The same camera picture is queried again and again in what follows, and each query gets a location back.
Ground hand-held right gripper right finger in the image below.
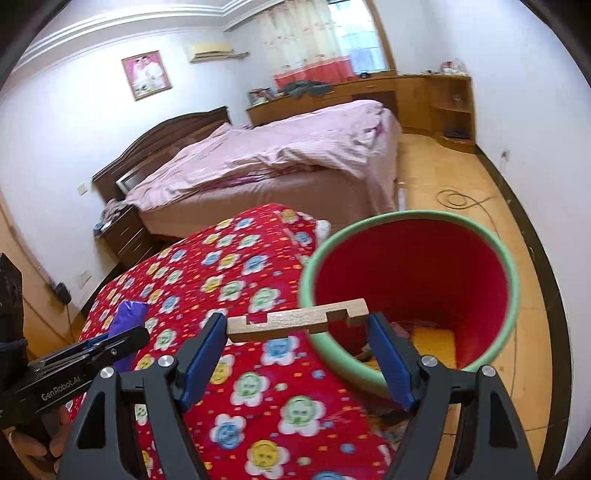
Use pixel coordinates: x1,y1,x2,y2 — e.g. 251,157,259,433
367,311,539,480

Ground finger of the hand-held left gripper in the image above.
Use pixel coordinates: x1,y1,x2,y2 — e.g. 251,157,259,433
46,336,114,365
85,325,151,370

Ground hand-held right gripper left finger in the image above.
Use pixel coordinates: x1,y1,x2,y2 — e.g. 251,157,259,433
58,311,229,480

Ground purple wrapper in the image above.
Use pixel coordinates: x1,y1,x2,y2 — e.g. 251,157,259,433
110,299,149,372

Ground red bin with green rim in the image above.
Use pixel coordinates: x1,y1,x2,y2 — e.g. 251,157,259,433
298,210,520,398

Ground notched wooden piece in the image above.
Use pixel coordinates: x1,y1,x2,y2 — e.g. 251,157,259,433
227,298,369,343

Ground person's left hand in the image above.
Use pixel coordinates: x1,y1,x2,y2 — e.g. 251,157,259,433
9,406,74,478

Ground yellow foam net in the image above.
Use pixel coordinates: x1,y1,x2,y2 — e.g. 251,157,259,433
409,325,458,370

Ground red smiley flower blanket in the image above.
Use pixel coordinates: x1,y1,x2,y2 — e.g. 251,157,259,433
69,203,398,480

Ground dark wooden nightstand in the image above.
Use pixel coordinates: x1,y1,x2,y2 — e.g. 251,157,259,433
95,203,160,271

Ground light cloth pile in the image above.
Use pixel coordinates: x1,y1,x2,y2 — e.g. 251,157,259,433
102,198,132,222

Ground wooden bed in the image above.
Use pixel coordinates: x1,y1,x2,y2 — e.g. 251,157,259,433
92,99,402,241

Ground pink duvet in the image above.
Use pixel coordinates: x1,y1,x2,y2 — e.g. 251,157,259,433
124,99,400,210

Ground long wooden desk cabinet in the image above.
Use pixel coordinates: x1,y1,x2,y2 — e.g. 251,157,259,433
246,71,476,153

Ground dark grey clothing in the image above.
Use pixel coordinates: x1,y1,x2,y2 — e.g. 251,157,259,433
281,79,333,99

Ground white air conditioner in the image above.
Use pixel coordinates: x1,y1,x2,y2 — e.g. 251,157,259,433
189,41,250,63

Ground barred window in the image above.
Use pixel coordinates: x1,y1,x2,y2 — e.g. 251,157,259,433
328,0,395,75

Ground white and red curtain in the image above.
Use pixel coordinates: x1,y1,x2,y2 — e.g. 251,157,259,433
256,0,356,88

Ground thin floor cable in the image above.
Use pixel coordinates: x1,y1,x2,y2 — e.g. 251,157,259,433
436,154,509,241

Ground framed wall photo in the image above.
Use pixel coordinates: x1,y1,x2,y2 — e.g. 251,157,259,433
121,50,172,101

